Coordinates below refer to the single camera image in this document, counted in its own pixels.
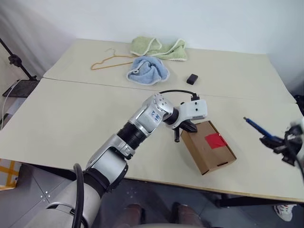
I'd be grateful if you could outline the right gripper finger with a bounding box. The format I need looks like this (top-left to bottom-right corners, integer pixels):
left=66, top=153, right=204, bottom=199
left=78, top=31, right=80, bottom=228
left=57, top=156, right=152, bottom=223
left=273, top=146, right=290, bottom=155
left=259, top=135, right=285, bottom=147

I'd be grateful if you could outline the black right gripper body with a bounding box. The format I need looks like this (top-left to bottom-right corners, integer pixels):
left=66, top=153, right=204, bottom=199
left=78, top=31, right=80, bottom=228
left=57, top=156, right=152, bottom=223
left=281, top=128, right=303, bottom=167

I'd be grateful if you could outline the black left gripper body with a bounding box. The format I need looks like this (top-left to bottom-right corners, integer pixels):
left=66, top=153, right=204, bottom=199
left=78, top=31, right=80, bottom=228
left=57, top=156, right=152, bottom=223
left=177, top=119, right=191, bottom=131

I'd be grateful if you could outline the blue pen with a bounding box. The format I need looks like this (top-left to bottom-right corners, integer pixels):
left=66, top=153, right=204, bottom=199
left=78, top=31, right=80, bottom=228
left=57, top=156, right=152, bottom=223
left=243, top=116, right=280, bottom=141

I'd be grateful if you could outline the brown cardboard box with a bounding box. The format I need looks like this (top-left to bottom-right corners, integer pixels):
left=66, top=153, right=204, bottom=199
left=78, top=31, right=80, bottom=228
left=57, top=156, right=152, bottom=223
left=180, top=120, right=238, bottom=176

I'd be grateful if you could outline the small black box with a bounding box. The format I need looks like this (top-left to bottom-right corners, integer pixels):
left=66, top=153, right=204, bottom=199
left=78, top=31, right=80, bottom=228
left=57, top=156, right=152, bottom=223
left=186, top=74, right=199, bottom=85

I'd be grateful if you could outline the red tape strip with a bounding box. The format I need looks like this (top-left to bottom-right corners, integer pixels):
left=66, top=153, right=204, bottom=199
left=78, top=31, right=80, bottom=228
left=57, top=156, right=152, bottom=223
left=205, top=133, right=228, bottom=150

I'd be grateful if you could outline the white sneaker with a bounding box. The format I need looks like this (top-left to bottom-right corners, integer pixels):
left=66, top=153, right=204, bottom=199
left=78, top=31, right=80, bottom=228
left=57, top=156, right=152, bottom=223
left=273, top=203, right=297, bottom=223

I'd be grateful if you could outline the light blue towel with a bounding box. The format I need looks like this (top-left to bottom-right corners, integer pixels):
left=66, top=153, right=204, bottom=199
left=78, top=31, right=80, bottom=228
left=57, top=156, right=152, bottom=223
left=126, top=56, right=171, bottom=86

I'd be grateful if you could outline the green towel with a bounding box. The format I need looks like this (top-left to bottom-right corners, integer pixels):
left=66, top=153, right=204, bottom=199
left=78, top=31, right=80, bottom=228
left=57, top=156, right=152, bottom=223
left=130, top=36, right=188, bottom=62

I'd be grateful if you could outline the grey robot torso edge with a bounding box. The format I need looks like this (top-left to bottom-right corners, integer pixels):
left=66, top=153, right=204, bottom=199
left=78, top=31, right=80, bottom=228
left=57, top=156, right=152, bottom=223
left=140, top=222, right=205, bottom=228

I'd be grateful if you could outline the black tripod stand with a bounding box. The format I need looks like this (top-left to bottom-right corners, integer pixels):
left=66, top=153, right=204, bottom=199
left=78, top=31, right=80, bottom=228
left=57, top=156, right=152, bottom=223
left=0, top=38, right=38, bottom=81

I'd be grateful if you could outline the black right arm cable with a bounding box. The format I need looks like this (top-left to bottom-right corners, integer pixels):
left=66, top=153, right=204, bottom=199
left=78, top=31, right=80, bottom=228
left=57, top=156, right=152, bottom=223
left=284, top=132, right=304, bottom=182

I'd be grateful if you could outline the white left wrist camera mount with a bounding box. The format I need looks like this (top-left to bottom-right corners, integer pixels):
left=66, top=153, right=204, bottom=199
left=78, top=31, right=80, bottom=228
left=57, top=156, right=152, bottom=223
left=171, top=99, right=209, bottom=131

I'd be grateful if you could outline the tan wire clothes hanger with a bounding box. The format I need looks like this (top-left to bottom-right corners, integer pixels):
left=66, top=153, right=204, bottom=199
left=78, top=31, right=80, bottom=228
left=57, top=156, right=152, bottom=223
left=90, top=48, right=135, bottom=71

